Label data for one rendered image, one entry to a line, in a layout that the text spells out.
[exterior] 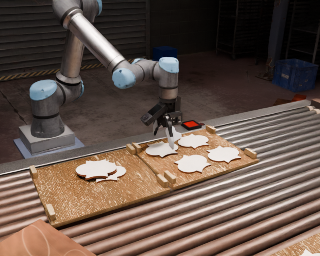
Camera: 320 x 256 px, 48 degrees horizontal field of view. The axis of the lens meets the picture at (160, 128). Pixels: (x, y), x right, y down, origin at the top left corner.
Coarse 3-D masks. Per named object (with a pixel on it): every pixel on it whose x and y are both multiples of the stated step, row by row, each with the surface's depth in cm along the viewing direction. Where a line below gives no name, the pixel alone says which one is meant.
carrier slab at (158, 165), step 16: (144, 144) 155; (176, 144) 156; (208, 144) 157; (224, 144) 157; (144, 160) 143; (160, 160) 143; (176, 160) 143; (208, 160) 144; (240, 160) 144; (256, 160) 145; (176, 176) 132; (192, 176) 132; (208, 176) 133
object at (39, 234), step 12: (24, 228) 89; (36, 228) 89; (48, 228) 90; (12, 240) 85; (24, 240) 85; (36, 240) 86; (48, 240) 86; (60, 240) 86; (72, 240) 86; (0, 252) 82; (12, 252) 82; (24, 252) 82; (36, 252) 82; (48, 252) 82; (60, 252) 82; (72, 252) 82; (84, 252) 82
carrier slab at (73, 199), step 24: (48, 168) 136; (72, 168) 136; (144, 168) 137; (48, 192) 122; (72, 192) 122; (96, 192) 122; (120, 192) 122; (144, 192) 123; (168, 192) 125; (48, 216) 110; (72, 216) 110
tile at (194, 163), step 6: (186, 156) 144; (192, 156) 144; (198, 156) 145; (174, 162) 140; (180, 162) 140; (186, 162) 140; (192, 162) 140; (198, 162) 140; (204, 162) 141; (180, 168) 136; (186, 168) 136; (192, 168) 136; (198, 168) 136; (204, 168) 137
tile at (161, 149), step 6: (156, 144) 154; (162, 144) 154; (168, 144) 154; (174, 144) 154; (150, 150) 149; (156, 150) 149; (162, 150) 149; (168, 150) 149; (174, 150) 149; (162, 156) 144
